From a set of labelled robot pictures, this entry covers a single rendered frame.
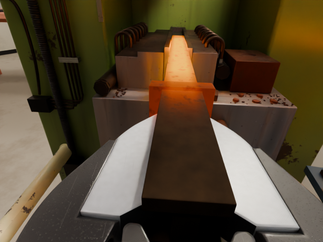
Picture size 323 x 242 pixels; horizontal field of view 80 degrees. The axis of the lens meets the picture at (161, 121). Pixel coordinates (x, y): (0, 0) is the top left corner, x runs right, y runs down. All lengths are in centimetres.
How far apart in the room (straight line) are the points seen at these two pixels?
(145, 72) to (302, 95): 45
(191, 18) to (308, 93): 49
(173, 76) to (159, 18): 70
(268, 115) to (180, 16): 58
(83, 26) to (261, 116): 46
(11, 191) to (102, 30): 133
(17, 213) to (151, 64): 47
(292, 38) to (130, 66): 40
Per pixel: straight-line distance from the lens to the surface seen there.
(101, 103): 39
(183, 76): 18
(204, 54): 40
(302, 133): 75
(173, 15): 87
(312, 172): 62
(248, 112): 39
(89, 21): 57
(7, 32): 606
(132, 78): 42
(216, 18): 88
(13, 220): 60
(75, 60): 59
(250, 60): 43
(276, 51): 59
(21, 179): 173
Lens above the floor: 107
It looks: 31 degrees down
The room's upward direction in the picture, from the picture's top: 1 degrees clockwise
